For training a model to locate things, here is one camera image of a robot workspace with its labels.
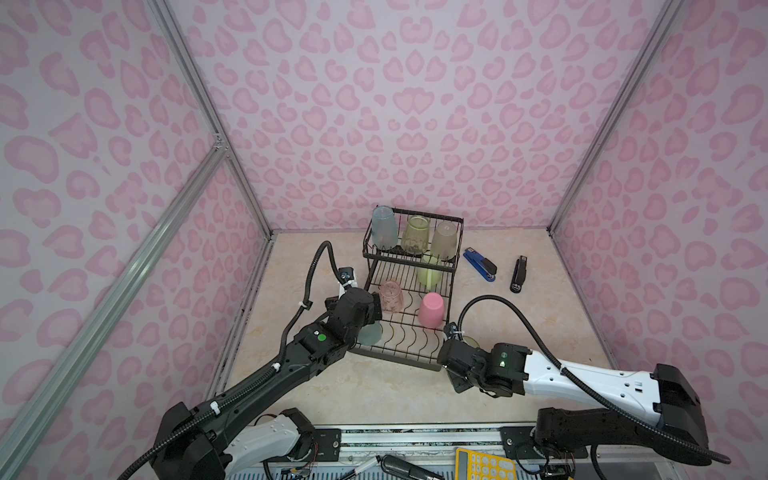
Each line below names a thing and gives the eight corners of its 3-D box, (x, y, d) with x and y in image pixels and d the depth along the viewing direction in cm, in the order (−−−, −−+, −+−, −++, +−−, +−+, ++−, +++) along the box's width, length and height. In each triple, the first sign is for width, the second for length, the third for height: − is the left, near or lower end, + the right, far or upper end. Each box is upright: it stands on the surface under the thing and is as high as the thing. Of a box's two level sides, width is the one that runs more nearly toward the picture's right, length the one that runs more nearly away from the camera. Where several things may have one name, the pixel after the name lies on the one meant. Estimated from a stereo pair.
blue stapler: (490, 283, 107) (493, 275, 103) (463, 257, 115) (465, 248, 111) (498, 278, 108) (502, 270, 104) (471, 252, 116) (473, 244, 112)
